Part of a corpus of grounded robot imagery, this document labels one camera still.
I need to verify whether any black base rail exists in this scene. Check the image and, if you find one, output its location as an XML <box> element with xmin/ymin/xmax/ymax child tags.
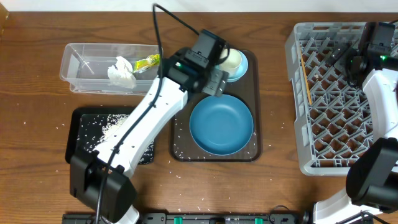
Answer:
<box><xmin>62</xmin><ymin>212</ymin><xmax>307</xmax><ymax>224</ymax></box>

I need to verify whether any white tissue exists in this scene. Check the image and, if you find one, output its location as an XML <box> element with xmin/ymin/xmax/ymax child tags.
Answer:
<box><xmin>107</xmin><ymin>56</ymin><xmax>136</xmax><ymax>89</ymax></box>

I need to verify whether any pile of white rice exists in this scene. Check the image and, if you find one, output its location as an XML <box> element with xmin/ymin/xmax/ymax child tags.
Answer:
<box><xmin>77</xmin><ymin>113</ymin><xmax>155</xmax><ymax>162</ymax></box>

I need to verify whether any dark blue plate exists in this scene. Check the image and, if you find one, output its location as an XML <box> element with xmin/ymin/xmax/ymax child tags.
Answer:
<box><xmin>189</xmin><ymin>95</ymin><xmax>254</xmax><ymax>156</ymax></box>

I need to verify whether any yellow green snack wrapper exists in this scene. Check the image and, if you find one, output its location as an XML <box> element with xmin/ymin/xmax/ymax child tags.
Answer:
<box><xmin>133</xmin><ymin>54</ymin><xmax>160</xmax><ymax>73</ymax></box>

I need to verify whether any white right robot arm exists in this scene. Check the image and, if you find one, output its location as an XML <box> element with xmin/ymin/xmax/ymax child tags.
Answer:
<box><xmin>308</xmin><ymin>22</ymin><xmax>397</xmax><ymax>224</ymax></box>

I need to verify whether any cream paper cup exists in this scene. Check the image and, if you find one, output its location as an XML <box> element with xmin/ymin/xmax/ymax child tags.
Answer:
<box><xmin>218</xmin><ymin>49</ymin><xmax>242</xmax><ymax>76</ymax></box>

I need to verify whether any wooden chopstick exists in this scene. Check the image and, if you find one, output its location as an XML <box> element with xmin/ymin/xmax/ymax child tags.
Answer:
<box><xmin>300</xmin><ymin>50</ymin><xmax>313</xmax><ymax>106</ymax></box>

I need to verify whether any light blue small bowl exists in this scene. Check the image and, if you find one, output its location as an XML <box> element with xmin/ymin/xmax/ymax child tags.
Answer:
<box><xmin>228</xmin><ymin>50</ymin><xmax>248</xmax><ymax>82</ymax></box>

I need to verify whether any black plastic tray bin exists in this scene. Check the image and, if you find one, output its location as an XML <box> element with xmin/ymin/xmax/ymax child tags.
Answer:
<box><xmin>64</xmin><ymin>107</ymin><xmax>155</xmax><ymax>165</ymax></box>

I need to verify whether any brown serving tray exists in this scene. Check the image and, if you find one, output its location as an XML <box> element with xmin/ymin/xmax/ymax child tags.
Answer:
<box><xmin>170</xmin><ymin>50</ymin><xmax>262</xmax><ymax>162</ymax></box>

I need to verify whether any grey dishwasher rack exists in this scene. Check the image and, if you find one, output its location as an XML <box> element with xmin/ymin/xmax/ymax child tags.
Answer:
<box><xmin>284</xmin><ymin>21</ymin><xmax>398</xmax><ymax>177</ymax></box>

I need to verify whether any clear plastic bin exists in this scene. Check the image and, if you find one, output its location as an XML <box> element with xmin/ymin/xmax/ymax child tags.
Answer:
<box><xmin>60</xmin><ymin>43</ymin><xmax>159</xmax><ymax>95</ymax></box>

